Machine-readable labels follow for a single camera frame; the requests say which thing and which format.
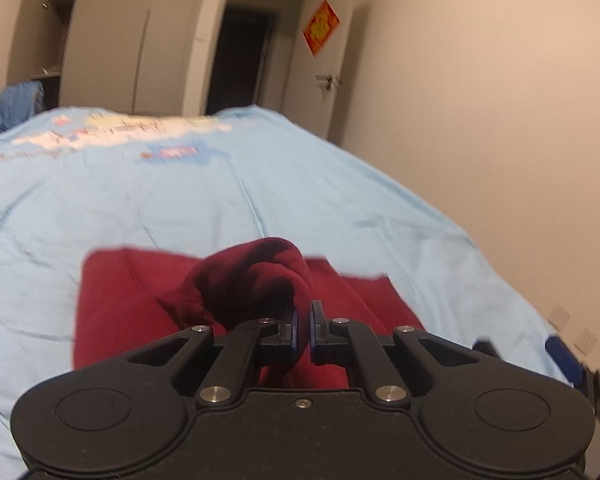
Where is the dark red sweater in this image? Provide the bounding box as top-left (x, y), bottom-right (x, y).
top-left (73, 237), bottom-right (422, 367)

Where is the red diamond door decoration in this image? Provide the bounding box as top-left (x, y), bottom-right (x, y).
top-left (302, 0), bottom-right (341, 56)

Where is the open grey wardrobe door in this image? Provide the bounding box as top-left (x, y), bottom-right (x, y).
top-left (6, 0), bottom-right (48, 84)

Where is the light blue cartoon bed quilt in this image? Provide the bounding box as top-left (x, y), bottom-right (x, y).
top-left (0, 106), bottom-right (560, 479)

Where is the black door handle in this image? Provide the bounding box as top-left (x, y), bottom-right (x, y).
top-left (315, 74), bottom-right (342, 92)

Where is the white room door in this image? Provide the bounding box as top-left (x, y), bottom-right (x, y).
top-left (280, 0), bottom-right (356, 143)

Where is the grey built-in wardrobe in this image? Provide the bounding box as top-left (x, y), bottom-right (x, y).
top-left (28, 0), bottom-right (201, 116)

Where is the white wall socket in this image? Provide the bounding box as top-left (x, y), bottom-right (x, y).
top-left (574, 328), bottom-right (597, 356)
top-left (547, 304), bottom-right (571, 332)

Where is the blue clothes pile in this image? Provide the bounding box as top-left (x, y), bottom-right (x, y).
top-left (0, 80), bottom-right (44, 134)

